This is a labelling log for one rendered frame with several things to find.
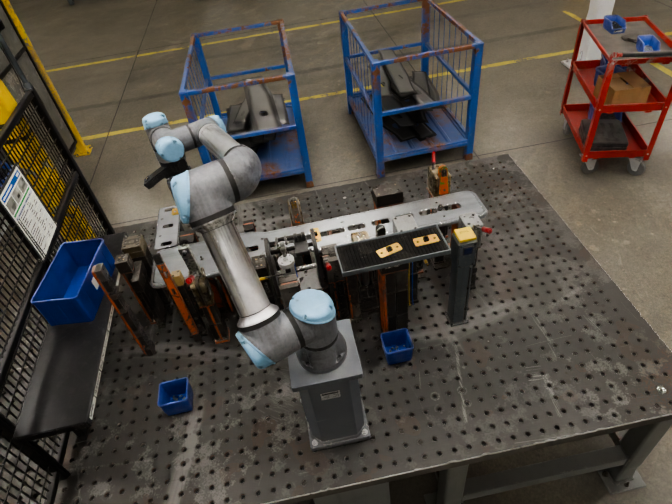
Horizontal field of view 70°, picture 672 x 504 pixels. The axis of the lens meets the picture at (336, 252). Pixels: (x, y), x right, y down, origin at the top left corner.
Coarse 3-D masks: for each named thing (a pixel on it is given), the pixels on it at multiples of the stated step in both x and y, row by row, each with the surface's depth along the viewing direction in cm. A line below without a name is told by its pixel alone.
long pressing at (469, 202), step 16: (464, 192) 207; (384, 208) 205; (400, 208) 203; (416, 208) 202; (432, 208) 201; (464, 208) 199; (480, 208) 198; (304, 224) 203; (320, 224) 201; (336, 224) 200; (352, 224) 199; (368, 224) 198; (384, 224) 197; (432, 224) 193; (448, 224) 194; (256, 240) 198; (272, 240) 197; (336, 240) 193; (176, 256) 197; (208, 256) 194; (208, 272) 187
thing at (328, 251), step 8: (320, 248) 179; (328, 248) 179; (328, 256) 176; (336, 256) 176; (336, 264) 176; (328, 272) 178; (336, 272) 179; (328, 280) 181; (336, 280) 181; (328, 288) 195; (336, 288) 184; (336, 296) 189; (344, 296) 190; (336, 304) 191; (344, 304) 192; (336, 312) 195; (344, 312) 196
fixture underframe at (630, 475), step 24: (624, 432) 202; (648, 432) 179; (576, 456) 197; (600, 456) 196; (624, 456) 195; (456, 480) 176; (480, 480) 195; (504, 480) 194; (528, 480) 193; (552, 480) 197; (624, 480) 208
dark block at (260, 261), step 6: (252, 258) 173; (258, 258) 173; (264, 258) 173; (258, 264) 171; (264, 264) 170; (258, 270) 170; (264, 270) 170; (258, 276) 172; (264, 276) 172; (264, 282) 175; (270, 282) 178; (264, 288) 177; (270, 288) 177; (270, 294) 179; (270, 300) 182; (276, 300) 188
